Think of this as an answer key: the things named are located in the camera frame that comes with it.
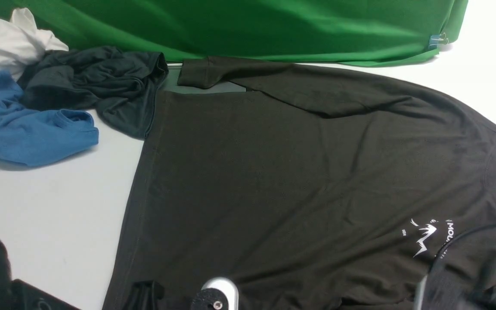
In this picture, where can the blue binder clip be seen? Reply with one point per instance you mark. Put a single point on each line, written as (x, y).
(437, 40)

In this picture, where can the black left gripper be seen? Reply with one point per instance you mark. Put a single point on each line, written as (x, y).
(144, 295)

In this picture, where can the blue crumpled shirt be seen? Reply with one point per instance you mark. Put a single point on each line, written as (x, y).
(37, 138)

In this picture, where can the white crumpled cloth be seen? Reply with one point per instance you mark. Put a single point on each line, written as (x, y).
(22, 43)

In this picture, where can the dark teal crumpled shirt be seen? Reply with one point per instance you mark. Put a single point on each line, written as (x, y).
(120, 85)

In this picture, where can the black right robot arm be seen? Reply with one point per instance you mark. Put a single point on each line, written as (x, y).
(439, 290)

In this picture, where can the gray long-sleeved shirt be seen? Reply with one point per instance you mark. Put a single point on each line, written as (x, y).
(312, 188)

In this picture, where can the green backdrop cloth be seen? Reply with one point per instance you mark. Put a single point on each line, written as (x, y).
(365, 33)

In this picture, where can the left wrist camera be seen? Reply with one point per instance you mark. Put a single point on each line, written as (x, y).
(218, 293)

